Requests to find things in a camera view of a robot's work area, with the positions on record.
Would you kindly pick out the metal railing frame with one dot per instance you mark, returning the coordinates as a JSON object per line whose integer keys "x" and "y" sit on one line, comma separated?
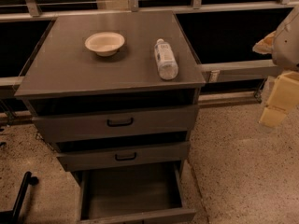
{"x": 221, "y": 32}

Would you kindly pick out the grey top drawer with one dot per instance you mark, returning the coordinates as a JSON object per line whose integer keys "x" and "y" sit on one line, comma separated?
{"x": 95, "y": 125}

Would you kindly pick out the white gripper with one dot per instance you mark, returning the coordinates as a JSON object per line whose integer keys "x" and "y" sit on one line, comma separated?
{"x": 287, "y": 48}

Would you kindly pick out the grey open bottom drawer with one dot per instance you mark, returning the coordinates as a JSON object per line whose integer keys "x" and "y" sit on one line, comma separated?
{"x": 141, "y": 194}

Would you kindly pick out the grey drawer cabinet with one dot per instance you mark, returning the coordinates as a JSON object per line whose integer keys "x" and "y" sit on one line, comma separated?
{"x": 66, "y": 78}

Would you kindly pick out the clear plastic water bottle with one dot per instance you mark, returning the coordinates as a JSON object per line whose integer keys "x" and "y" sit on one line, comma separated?
{"x": 165, "y": 59}

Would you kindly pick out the grey middle drawer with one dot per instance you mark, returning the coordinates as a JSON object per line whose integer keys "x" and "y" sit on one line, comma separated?
{"x": 123, "y": 156}

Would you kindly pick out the white paper bowl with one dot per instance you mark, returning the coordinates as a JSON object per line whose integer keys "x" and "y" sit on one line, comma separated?
{"x": 105, "y": 44}

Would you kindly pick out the black metal stand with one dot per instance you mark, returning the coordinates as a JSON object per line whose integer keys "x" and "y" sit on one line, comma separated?
{"x": 11, "y": 216}

